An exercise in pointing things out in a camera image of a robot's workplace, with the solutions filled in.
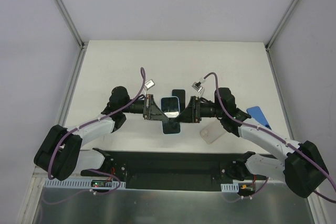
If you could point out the light blue phone case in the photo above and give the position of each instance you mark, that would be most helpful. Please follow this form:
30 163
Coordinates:
180 129

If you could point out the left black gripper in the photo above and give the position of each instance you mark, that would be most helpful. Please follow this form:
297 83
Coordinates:
148 106

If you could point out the aluminium frame post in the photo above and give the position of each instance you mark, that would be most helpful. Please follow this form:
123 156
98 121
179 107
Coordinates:
70 23
281 24

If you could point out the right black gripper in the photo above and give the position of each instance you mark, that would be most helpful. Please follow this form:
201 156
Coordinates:
196 109

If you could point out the right white slotted cable duct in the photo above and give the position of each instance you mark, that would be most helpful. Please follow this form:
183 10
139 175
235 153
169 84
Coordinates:
230 188

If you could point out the dark blue phone case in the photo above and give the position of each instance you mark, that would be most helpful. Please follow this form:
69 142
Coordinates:
256 113

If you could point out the clear translucent phone case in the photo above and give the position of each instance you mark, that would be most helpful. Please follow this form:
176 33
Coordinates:
212 132

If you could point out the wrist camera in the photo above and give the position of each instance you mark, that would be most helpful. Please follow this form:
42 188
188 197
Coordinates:
149 84
197 86

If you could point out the right aluminium frame post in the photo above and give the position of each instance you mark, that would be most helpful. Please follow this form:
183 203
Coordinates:
281 24

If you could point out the white slotted cable duct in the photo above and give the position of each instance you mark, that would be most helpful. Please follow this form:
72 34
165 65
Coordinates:
230 188
84 184

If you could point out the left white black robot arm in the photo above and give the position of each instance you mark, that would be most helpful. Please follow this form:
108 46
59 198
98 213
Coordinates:
59 153

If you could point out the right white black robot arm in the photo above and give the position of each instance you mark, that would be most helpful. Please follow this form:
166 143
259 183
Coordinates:
299 165

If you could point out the left aluminium frame post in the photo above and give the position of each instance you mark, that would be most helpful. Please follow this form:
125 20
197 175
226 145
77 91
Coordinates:
70 23

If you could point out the left white slotted cable duct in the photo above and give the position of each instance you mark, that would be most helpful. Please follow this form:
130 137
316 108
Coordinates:
84 184

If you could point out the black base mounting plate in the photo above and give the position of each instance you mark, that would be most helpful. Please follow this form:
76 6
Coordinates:
170 171

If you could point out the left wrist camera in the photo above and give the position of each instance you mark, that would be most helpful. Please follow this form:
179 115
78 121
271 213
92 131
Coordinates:
149 84

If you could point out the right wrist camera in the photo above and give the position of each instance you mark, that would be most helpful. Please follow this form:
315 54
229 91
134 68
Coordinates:
197 86

